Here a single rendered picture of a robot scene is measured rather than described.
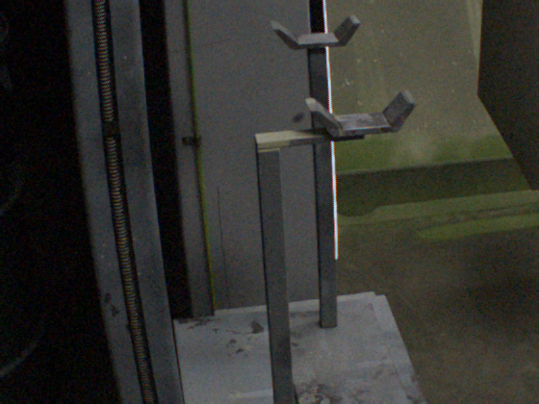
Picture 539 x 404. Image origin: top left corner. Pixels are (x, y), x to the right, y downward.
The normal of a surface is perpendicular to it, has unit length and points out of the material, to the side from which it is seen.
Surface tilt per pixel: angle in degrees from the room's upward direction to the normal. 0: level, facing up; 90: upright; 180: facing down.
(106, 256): 90
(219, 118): 90
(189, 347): 0
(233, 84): 90
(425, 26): 57
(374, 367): 0
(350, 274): 0
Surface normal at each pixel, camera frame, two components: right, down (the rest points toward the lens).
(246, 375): -0.06, -0.89
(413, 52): 0.07, -0.12
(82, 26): 0.13, 0.44
